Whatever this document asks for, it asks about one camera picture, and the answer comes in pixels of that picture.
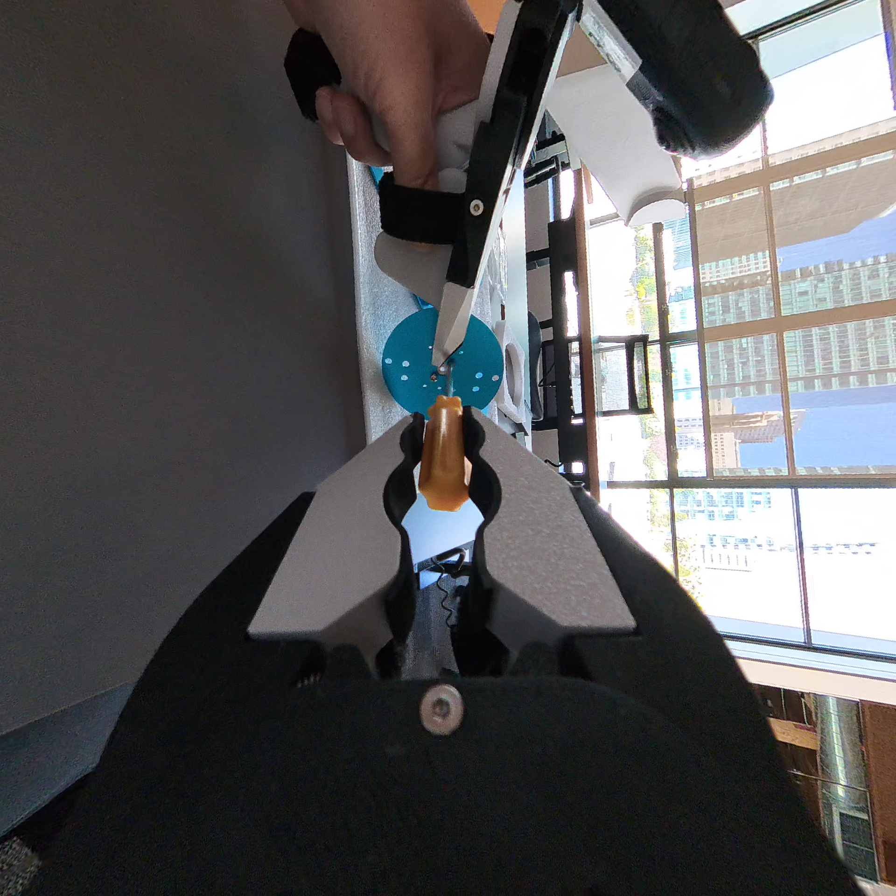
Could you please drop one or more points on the brown wooden table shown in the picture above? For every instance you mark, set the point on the brown wooden table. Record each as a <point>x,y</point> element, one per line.
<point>581,308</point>

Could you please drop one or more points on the white foam frame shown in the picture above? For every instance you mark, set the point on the white foam frame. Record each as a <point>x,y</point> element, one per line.
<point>515,378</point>

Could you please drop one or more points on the large glass window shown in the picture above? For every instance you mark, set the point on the large glass window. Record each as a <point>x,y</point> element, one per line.
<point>784,350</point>

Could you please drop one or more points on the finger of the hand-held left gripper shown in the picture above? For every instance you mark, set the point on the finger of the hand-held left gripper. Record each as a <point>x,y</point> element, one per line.
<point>413,266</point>
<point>459,315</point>

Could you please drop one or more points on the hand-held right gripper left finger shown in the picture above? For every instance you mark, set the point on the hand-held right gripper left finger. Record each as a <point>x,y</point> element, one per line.
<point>329,560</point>

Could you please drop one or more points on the grey desk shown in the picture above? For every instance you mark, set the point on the grey desk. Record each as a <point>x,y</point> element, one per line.
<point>168,350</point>

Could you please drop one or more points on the orange cardboard box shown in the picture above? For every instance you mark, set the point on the orange cardboard box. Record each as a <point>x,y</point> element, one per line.
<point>616,154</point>

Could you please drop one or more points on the person's left hand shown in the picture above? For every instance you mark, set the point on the person's left hand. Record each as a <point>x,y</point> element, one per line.
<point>392,70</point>

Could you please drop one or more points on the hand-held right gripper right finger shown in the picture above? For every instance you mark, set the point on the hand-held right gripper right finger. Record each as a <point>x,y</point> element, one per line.
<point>553,560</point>

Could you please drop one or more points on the white foam sheet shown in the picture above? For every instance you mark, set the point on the white foam sheet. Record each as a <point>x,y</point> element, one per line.
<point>367,252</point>

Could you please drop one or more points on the small blue round plate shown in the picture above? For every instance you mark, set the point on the small blue round plate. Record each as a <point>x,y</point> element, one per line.
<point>483,378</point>

